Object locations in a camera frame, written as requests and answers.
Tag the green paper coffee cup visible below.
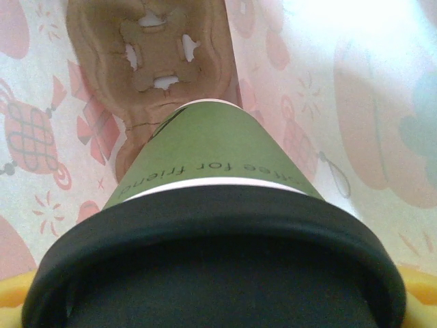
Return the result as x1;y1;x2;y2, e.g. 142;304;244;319
102;98;325;211

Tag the black plastic cup lid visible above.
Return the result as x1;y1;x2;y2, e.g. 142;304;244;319
20;184;409;328

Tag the white and red paper bag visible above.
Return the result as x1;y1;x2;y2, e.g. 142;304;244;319
0;0;437;295

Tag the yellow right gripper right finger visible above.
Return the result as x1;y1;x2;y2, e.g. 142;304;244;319
397;264;437;328

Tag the wooden cup holder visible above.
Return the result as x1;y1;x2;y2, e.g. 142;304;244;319
64;0;242;185

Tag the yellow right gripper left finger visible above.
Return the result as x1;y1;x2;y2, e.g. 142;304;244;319
0;269;39;328

